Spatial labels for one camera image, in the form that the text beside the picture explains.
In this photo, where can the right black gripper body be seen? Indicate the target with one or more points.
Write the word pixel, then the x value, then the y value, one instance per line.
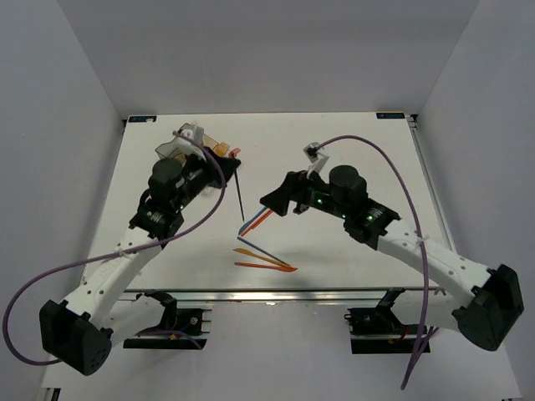
pixel 312 193

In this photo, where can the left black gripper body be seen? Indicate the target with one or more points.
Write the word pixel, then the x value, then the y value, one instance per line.
pixel 201 174

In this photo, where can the red plastic chopstick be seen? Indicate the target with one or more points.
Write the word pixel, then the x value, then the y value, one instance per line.
pixel 257 222

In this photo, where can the red plastic fork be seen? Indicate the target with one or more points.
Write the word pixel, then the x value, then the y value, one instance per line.
pixel 233 154

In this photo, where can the orange plastic fork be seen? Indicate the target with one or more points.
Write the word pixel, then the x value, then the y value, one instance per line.
pixel 222 148

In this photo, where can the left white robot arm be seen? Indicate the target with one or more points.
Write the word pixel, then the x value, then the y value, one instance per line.
pixel 80 330

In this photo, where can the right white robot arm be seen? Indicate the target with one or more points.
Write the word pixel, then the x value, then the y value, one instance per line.
pixel 488 300

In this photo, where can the clear container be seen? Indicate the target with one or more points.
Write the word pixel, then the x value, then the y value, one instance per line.
pixel 228 155

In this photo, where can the blue plastic knife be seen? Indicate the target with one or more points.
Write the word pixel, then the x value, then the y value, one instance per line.
pixel 246 224

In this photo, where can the grey smoked container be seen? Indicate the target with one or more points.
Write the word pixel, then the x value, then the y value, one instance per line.
pixel 169 151

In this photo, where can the orange plastic knife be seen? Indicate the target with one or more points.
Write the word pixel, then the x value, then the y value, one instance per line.
pixel 260 257

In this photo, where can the red plastic knife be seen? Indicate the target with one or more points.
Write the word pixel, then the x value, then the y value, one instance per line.
pixel 267 267

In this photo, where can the left blue corner sticker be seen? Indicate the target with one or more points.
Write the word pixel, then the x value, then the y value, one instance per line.
pixel 142 119

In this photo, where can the blue corner sticker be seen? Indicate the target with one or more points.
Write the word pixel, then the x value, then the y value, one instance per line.
pixel 390 115
pixel 142 119

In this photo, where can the right blue corner sticker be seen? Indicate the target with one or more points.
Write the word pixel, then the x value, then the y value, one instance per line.
pixel 390 115

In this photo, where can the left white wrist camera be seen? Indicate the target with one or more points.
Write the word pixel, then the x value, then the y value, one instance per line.
pixel 189 140

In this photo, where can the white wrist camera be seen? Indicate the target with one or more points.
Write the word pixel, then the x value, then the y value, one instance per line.
pixel 189 140
pixel 316 157

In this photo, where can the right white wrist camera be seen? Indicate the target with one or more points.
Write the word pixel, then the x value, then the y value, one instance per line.
pixel 316 157

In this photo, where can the aluminium table rail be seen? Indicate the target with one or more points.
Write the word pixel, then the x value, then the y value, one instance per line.
pixel 284 295

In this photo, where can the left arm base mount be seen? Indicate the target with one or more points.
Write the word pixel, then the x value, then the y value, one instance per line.
pixel 180 327

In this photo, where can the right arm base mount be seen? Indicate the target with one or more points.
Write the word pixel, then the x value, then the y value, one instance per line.
pixel 376 330

